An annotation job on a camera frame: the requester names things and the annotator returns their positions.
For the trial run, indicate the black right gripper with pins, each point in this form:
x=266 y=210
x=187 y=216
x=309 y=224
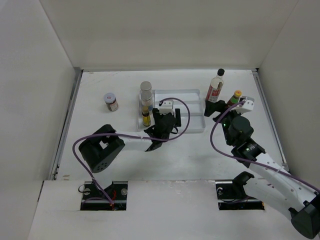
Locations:
x=211 y=107

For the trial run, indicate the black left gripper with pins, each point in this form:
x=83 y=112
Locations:
x=157 y=115

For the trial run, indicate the small gold-cap bottle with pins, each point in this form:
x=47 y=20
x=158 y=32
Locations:
x=146 y=119

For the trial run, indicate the silver-lid jar blue label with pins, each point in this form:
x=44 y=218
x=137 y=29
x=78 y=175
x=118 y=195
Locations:
x=146 y=86

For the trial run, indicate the tall soy sauce bottle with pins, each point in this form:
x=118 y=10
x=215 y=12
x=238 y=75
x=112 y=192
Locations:
x=215 y=86

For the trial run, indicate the dark jar white red lid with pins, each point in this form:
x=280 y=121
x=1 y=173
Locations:
x=111 y=101

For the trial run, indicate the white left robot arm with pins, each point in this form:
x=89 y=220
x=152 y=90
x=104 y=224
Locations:
x=101 y=148

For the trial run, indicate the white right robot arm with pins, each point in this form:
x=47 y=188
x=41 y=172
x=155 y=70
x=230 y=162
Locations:
x=265 y=180

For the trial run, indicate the green-label yellow-cap sauce bottle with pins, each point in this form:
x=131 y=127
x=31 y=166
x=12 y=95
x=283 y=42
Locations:
x=234 y=98

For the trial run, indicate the white divided organizer tray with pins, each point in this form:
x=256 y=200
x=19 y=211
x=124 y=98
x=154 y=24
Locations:
x=194 y=102

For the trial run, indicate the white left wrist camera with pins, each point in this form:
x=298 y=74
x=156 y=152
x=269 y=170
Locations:
x=166 y=107

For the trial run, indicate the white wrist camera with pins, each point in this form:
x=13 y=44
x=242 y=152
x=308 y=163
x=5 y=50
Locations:
x=247 y=106
x=166 y=107

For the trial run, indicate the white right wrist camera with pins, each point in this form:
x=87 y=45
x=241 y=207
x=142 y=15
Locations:
x=247 y=106

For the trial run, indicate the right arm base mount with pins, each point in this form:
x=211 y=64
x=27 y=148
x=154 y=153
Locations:
x=231 y=195

